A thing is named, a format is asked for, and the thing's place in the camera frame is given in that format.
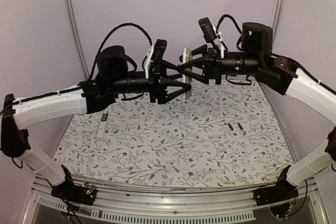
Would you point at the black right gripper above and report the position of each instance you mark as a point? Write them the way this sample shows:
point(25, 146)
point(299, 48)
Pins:
point(213, 67)

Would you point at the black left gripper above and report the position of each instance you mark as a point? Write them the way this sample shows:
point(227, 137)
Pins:
point(158, 89)

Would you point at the white slim remote control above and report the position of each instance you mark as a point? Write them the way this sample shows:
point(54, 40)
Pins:
point(102, 126)

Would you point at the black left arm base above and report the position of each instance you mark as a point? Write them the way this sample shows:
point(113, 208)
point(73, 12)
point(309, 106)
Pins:
point(82, 194)

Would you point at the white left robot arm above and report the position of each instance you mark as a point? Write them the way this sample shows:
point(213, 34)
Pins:
point(25, 121)

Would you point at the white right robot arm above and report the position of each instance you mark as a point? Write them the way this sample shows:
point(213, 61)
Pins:
point(263, 136)

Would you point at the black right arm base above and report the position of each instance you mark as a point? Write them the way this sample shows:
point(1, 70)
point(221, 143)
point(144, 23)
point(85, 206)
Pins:
point(281, 191)

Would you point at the floral patterned table mat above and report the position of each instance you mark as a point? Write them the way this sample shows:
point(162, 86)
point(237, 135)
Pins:
point(145, 144)

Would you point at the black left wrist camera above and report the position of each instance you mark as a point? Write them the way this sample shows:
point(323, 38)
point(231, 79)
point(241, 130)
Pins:
point(154, 56)

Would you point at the left aluminium corner post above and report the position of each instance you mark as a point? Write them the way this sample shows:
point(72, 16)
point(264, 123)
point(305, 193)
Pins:
point(76, 38)

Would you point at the aluminium front rail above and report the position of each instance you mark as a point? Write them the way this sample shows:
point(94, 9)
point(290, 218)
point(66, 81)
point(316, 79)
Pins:
point(128, 203)

